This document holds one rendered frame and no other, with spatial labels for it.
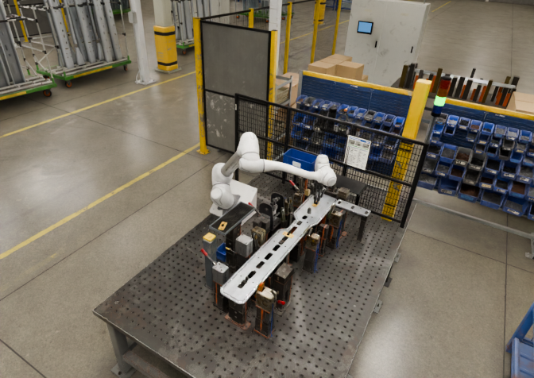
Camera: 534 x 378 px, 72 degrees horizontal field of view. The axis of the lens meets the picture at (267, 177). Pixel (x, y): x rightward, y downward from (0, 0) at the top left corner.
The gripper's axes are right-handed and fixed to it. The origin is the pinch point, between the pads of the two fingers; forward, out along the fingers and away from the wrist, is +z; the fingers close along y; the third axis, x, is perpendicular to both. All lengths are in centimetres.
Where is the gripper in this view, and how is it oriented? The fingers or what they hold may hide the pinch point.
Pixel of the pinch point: (316, 199)
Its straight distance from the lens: 308.1
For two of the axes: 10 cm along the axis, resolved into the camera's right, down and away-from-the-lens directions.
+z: -0.5, 8.5, 5.2
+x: 5.4, -4.2, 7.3
